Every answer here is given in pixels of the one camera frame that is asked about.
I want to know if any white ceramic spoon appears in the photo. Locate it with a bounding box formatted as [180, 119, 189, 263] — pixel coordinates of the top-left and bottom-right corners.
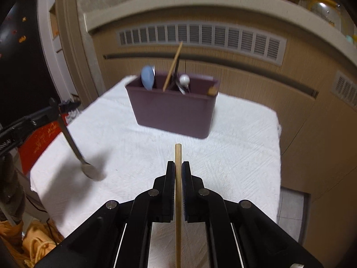
[177, 74, 191, 94]

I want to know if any wooden chopstick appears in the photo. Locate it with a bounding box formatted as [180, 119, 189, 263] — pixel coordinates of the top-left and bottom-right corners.
[175, 143, 182, 267]
[162, 41, 183, 92]

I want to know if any grey ventilation grille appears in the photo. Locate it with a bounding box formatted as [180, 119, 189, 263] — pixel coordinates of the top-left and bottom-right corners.
[116, 21, 287, 66]

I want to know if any wooden chopstick in bin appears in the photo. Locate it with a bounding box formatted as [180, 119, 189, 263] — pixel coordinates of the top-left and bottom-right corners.
[162, 41, 183, 92]

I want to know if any dark knife in bin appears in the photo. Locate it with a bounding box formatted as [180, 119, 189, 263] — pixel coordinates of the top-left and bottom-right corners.
[167, 74, 179, 90]

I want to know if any small side ventilation grille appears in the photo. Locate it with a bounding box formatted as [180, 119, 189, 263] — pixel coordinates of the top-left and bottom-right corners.
[331, 71, 357, 109]

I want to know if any orange cloth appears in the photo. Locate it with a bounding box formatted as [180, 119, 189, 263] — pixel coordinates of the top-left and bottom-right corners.
[1, 220, 64, 267]

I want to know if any gloved left hand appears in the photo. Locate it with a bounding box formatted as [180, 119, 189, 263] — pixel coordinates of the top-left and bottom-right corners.
[1, 153, 25, 224]

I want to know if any metal spoon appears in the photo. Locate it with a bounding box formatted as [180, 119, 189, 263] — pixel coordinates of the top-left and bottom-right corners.
[57, 114, 105, 182]

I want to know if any purple utensil holder bin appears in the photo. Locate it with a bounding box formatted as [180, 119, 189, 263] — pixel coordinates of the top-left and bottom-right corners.
[125, 71, 220, 139]

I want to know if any white towel mat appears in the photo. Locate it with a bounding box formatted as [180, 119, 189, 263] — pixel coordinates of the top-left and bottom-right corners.
[29, 75, 283, 268]

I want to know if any blue plastic spoon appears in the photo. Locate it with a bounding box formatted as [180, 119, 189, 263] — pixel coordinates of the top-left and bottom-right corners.
[140, 65, 155, 90]

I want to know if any black refrigerator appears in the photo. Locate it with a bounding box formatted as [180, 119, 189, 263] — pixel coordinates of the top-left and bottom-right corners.
[0, 0, 59, 128]

